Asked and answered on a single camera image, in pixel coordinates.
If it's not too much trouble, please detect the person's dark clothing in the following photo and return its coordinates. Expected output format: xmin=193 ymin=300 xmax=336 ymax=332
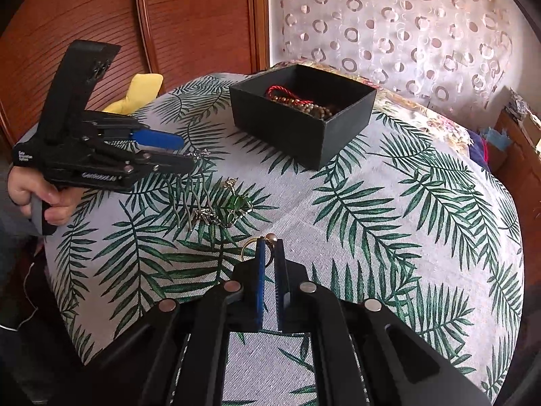
xmin=0 ymin=203 xmax=103 ymax=406

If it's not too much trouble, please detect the patterned paper bag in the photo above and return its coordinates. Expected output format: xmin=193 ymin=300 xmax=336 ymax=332
xmin=505 ymin=88 xmax=529 ymax=121

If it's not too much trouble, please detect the silver chain necklace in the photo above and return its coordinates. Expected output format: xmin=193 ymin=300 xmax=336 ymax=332
xmin=165 ymin=148 xmax=221 ymax=231

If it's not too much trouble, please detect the amber bead bracelet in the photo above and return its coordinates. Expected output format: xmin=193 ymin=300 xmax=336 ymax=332
xmin=270 ymin=95 xmax=310 ymax=109

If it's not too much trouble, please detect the blue plastic bag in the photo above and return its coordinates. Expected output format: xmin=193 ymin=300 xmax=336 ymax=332
xmin=485 ymin=128 xmax=512 ymax=152

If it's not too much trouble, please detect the gold ring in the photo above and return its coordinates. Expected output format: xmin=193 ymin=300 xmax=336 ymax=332
xmin=241 ymin=234 xmax=280 ymax=263

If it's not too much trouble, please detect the dark blue blanket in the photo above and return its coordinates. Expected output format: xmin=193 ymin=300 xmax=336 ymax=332
xmin=468 ymin=129 xmax=494 ymax=173

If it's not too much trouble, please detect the circle pattern sheer curtain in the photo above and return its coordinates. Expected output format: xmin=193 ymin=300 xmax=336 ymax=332
xmin=279 ymin=0 xmax=521 ymax=128

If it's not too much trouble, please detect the person's left hand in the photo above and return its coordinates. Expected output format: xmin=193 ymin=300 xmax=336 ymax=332
xmin=7 ymin=163 xmax=82 ymax=225

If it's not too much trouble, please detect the wooden cabinet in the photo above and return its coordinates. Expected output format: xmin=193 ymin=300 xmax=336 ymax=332
xmin=491 ymin=108 xmax=541 ymax=197

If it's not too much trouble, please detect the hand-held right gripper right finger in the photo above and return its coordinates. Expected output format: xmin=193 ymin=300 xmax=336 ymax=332
xmin=274 ymin=244 xmax=494 ymax=406

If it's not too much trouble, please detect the floral blanket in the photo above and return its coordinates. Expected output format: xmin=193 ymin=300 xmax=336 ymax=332
xmin=270 ymin=61 xmax=483 ymax=158

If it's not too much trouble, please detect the black box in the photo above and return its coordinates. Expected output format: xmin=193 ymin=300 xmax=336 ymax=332
xmin=228 ymin=63 xmax=378 ymax=171

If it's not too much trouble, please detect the green pendant necklace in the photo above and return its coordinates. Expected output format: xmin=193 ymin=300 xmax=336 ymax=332
xmin=220 ymin=177 xmax=255 ymax=230

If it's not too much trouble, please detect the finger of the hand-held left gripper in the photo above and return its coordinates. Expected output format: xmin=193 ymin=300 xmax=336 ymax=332
xmin=82 ymin=111 xmax=185 ymax=152
xmin=79 ymin=146 xmax=196 ymax=177

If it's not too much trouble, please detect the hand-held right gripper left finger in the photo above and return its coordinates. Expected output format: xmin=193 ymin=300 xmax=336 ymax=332
xmin=85 ymin=239 xmax=268 ymax=406

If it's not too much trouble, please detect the tan bead bracelet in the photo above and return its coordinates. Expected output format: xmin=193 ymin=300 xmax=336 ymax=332
xmin=296 ymin=101 xmax=339 ymax=121

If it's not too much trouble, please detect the wooden wardrobe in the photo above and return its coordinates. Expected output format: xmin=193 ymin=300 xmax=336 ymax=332
xmin=0 ymin=0 xmax=271 ymax=150

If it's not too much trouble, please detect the red cord bracelet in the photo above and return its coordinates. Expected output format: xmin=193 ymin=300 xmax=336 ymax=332
xmin=265 ymin=85 xmax=306 ymax=105

